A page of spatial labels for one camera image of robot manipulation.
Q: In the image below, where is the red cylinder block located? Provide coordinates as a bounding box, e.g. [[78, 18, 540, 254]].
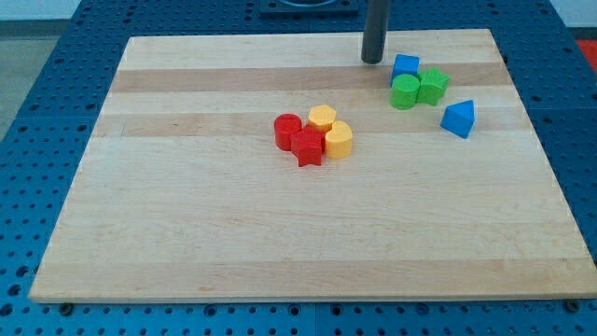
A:
[[273, 113, 302, 151]]

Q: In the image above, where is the light wooden board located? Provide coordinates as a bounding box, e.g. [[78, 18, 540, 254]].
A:
[[29, 29, 596, 303]]

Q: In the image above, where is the blue cube block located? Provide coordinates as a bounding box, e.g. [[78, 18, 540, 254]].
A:
[[389, 54, 420, 85]]

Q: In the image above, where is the yellow hexagon block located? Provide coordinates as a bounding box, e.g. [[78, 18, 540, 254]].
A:
[[308, 105, 337, 133]]

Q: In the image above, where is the green cylinder block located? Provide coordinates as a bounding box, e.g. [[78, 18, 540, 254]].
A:
[[390, 74, 421, 110]]

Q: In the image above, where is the red star block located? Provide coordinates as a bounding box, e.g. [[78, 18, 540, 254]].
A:
[[290, 125, 325, 167]]

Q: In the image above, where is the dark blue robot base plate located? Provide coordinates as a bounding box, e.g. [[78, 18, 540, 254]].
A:
[[257, 0, 361, 17]]

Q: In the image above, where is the yellow heart block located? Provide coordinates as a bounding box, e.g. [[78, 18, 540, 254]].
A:
[[325, 120, 353, 159]]

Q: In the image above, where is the green star block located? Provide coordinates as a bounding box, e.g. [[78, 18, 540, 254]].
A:
[[416, 67, 451, 105]]

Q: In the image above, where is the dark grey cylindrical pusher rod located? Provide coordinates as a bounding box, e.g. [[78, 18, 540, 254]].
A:
[[361, 0, 391, 64]]

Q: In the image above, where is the blue triangular prism block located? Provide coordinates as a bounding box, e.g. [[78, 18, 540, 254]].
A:
[[440, 100, 476, 138]]

